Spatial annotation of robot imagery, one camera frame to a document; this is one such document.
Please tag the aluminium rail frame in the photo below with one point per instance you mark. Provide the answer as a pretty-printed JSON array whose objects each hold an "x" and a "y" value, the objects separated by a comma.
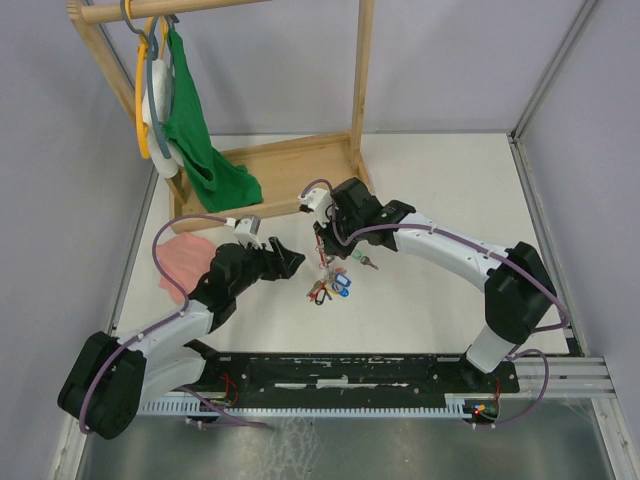
[{"x": 447, "y": 80}]

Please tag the yellow hanger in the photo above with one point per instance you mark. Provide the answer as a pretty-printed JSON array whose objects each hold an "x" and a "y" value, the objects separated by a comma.
[{"x": 152, "y": 42}]

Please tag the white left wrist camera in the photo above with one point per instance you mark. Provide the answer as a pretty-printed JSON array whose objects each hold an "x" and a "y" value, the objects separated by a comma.
[{"x": 246, "y": 231}]

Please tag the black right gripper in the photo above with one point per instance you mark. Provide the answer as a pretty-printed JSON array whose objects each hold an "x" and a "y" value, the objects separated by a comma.
[{"x": 330, "y": 244}]

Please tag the keyring bunch with coloured tags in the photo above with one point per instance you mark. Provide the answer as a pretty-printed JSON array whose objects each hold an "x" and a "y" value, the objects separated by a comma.
[{"x": 334, "y": 282}]

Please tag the white cable duct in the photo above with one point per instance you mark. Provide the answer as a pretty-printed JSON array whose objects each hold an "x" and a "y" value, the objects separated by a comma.
[{"x": 182, "y": 404}]

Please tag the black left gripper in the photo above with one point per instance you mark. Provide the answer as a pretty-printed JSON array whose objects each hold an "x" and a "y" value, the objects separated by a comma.
[{"x": 284, "y": 262}]

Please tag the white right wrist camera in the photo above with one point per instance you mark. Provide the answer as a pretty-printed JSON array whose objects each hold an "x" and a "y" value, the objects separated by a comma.
[{"x": 316, "y": 201}]

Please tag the grey hanger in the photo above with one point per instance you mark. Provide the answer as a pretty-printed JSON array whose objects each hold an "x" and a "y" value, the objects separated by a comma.
[{"x": 153, "y": 90}]

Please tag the green tag key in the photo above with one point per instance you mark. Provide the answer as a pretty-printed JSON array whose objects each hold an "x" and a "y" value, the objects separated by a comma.
[{"x": 363, "y": 259}]

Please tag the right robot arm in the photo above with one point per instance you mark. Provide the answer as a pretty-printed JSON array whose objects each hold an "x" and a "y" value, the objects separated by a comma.
[{"x": 516, "y": 286}]

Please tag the pink cloth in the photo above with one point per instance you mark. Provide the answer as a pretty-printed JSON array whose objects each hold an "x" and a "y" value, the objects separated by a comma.
[{"x": 186, "y": 258}]

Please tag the wooden rack base tray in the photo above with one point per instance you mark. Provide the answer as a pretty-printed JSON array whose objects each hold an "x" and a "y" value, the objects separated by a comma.
[{"x": 285, "y": 168}]

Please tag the white cloth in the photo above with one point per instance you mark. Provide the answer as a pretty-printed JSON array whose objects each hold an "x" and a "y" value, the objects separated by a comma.
[{"x": 155, "y": 110}]

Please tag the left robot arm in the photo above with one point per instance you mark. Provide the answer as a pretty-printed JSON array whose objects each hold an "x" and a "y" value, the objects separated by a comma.
[{"x": 113, "y": 377}]

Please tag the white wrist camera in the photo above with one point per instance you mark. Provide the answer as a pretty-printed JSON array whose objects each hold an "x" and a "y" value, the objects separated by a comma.
[
  {"x": 316, "y": 201},
  {"x": 246, "y": 231}
]

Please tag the green cloth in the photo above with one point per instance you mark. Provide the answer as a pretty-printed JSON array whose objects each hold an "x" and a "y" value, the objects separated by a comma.
[{"x": 218, "y": 184}]

